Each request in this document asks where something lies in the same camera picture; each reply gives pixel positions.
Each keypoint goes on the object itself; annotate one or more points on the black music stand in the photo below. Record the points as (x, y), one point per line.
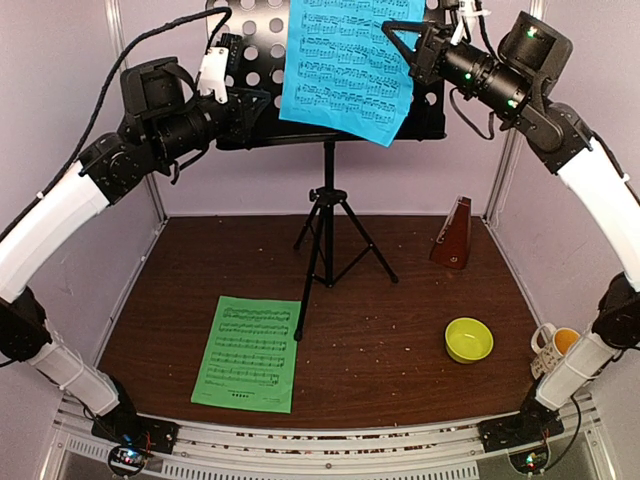
(264, 28)

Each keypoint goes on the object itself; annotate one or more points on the green sheet music page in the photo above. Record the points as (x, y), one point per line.
(250, 356)

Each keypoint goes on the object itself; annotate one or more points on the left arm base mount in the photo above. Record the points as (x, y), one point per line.
(136, 437)

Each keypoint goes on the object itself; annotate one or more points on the front aluminium rail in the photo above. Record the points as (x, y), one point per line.
(445, 450)

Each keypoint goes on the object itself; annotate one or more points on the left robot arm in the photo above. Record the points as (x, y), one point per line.
(170, 119)

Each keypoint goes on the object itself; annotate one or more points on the left aluminium frame post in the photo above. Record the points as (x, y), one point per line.
(135, 163)

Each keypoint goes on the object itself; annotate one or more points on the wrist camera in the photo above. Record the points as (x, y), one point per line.
(465, 16)
(224, 55)

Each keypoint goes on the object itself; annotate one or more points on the lime green bowl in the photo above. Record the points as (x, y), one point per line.
(468, 340)

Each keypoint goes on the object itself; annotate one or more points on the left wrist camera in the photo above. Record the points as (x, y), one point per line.
(224, 55)

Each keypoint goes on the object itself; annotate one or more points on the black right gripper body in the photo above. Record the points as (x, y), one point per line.
(425, 68)

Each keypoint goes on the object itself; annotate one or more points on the white patterned mug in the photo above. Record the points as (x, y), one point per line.
(550, 344)

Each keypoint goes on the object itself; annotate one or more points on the blue sheet music page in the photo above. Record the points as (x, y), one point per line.
(342, 72)

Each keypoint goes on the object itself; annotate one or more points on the wooden metronome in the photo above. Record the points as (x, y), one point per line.
(452, 245)

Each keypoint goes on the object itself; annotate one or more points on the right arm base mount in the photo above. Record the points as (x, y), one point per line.
(525, 435)

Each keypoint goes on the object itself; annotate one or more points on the right aluminium frame post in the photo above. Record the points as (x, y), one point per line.
(510, 153)

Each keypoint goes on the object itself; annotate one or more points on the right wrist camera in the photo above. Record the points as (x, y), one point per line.
(465, 16)

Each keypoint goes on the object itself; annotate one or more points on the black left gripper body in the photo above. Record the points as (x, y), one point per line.
(235, 127)

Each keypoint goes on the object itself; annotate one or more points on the aluminium frame post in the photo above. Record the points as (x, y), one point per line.
(510, 153)
(135, 163)

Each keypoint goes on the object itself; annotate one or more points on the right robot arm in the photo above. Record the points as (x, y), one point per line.
(516, 85)

